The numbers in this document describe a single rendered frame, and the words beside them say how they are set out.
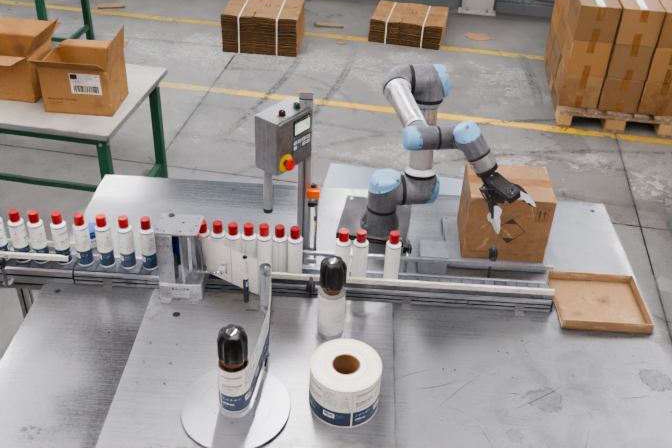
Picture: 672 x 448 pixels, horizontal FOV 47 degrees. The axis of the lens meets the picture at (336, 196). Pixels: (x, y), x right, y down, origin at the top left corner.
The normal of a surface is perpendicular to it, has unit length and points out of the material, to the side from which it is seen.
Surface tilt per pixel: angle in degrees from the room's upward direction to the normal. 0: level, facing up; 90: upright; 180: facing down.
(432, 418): 0
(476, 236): 90
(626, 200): 0
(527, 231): 90
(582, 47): 88
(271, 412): 0
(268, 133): 90
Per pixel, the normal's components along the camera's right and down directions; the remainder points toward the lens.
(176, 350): 0.04, -0.83
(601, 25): -0.14, 0.54
